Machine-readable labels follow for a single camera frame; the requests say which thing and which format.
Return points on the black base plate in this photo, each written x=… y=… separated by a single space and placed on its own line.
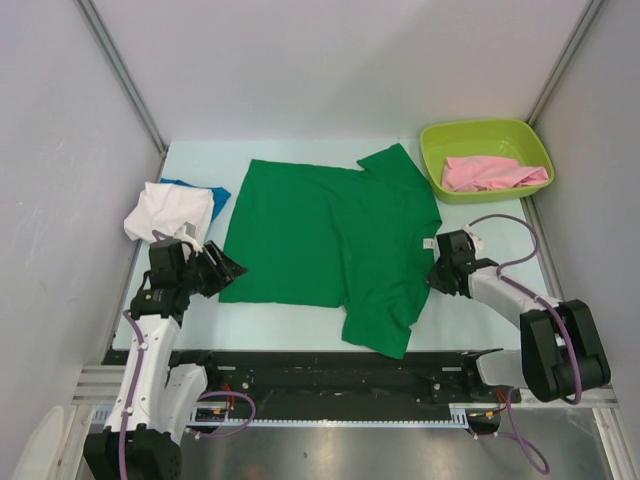
x=345 y=385

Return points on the lime green plastic basin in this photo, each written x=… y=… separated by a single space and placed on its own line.
x=510 y=138

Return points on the green t shirt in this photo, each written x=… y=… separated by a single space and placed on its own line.
x=335 y=237

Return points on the blue t shirt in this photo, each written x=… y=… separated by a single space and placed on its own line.
x=220 y=195

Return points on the right aluminium frame post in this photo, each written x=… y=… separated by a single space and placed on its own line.
x=580 y=32

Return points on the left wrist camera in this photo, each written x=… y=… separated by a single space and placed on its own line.
x=190 y=237

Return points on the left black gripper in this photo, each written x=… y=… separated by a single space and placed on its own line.
x=229 y=270

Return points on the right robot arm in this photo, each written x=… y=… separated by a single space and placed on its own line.
x=560 y=356

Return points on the aluminium frame post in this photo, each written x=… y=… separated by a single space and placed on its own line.
x=106 y=44
x=580 y=32

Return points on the left aluminium frame post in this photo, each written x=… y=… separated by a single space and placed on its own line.
x=106 y=44

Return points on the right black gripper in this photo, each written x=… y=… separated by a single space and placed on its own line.
x=436 y=282

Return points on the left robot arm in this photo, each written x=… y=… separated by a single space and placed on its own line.
x=141 y=438

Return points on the aluminium rail right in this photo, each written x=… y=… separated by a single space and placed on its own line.
x=603 y=397

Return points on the pink t shirt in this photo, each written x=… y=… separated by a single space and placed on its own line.
x=488 y=173

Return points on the white t shirt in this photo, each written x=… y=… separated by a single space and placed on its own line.
x=166 y=207

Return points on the grey slotted cable duct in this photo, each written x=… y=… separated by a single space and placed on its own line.
x=455 y=418

